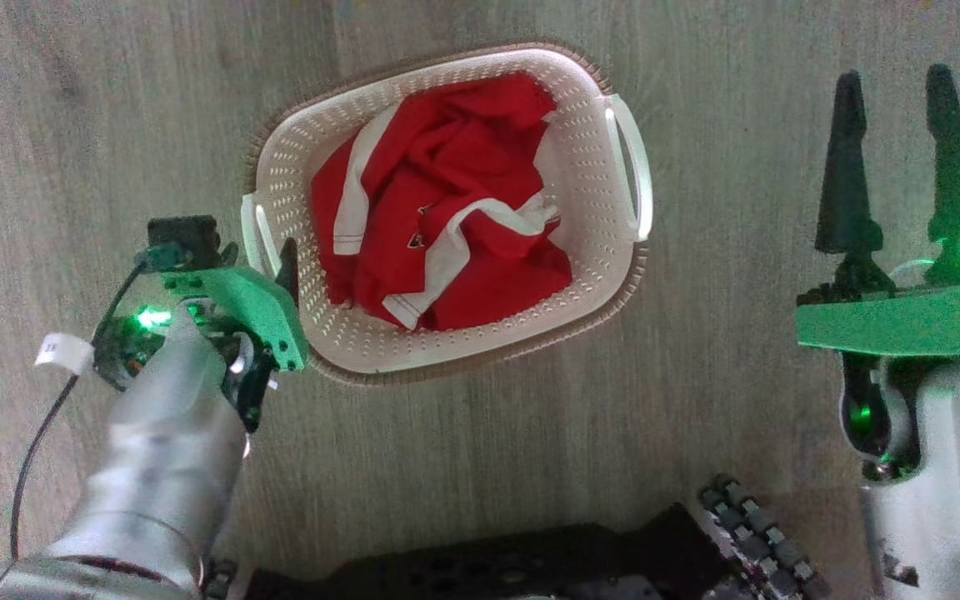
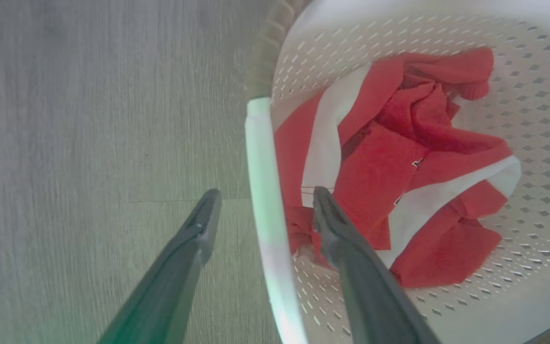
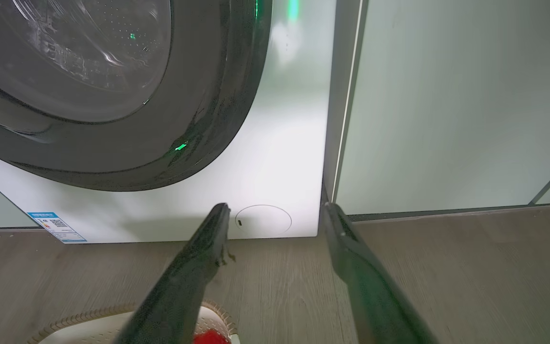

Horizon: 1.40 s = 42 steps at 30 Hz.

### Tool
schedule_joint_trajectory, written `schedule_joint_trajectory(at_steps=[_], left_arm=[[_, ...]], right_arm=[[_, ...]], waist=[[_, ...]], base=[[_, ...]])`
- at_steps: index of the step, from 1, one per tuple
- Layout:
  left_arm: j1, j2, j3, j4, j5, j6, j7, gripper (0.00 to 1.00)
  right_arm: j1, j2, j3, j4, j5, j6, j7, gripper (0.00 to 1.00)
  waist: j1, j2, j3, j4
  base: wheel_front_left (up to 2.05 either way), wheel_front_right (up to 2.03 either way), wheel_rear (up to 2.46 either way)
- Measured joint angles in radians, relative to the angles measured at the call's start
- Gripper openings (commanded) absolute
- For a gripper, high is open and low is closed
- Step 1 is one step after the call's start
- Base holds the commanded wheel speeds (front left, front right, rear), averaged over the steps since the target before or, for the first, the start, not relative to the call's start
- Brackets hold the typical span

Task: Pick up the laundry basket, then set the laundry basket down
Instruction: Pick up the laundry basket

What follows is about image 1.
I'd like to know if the white cable label tag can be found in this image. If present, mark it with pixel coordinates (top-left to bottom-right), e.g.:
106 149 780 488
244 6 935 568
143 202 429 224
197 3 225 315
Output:
34 332 95 374

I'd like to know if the thin black cable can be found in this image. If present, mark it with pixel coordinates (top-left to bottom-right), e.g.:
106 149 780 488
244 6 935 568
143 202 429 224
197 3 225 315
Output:
9 258 152 563

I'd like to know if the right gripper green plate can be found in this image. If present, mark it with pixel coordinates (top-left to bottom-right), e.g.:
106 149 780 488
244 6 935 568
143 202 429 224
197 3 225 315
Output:
795 63 960 484

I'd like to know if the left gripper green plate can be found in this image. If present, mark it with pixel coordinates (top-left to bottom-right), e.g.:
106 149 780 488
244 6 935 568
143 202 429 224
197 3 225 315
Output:
92 237 310 434

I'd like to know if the black segmented cable chain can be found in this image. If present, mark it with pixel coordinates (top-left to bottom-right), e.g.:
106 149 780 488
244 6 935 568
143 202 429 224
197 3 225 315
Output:
697 473 833 600

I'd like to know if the white perforated laundry basket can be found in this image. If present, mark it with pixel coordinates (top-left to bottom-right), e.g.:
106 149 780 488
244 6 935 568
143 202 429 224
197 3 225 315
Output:
240 42 655 387

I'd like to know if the red garment with white stripes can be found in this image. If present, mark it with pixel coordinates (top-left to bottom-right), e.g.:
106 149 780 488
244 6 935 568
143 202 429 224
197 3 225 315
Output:
309 71 574 333

